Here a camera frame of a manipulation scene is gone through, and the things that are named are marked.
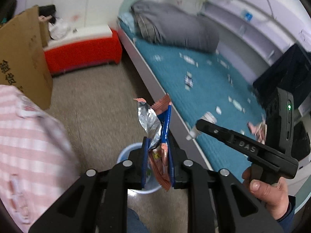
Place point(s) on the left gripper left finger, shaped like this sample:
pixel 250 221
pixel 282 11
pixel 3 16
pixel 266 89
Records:
pixel 97 201

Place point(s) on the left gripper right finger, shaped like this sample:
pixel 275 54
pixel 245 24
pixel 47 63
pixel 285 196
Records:
pixel 217 200

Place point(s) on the orange blue snack packet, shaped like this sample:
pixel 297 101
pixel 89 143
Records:
pixel 159 157

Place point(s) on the white eye drop bottle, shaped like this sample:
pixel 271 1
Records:
pixel 207 121

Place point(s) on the small blue foil wrapper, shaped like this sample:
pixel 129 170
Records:
pixel 149 122

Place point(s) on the person's right hand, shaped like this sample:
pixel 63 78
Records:
pixel 274 196

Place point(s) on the person's jeans leg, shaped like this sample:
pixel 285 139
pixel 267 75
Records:
pixel 134 224

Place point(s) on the pink checkered round tablecloth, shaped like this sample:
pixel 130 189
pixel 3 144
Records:
pixel 38 163

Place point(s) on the teal candy-print bed mattress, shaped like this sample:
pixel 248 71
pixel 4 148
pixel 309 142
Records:
pixel 198 84

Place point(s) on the red storage bench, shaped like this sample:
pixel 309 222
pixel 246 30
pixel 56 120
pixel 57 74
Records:
pixel 83 47

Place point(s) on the large cardboard box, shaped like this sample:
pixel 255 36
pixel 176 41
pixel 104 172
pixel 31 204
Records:
pixel 23 63

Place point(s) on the white plastic bag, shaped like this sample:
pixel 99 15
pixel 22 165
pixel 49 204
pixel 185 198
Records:
pixel 59 29

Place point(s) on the grey folded duvet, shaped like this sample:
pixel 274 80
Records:
pixel 166 24

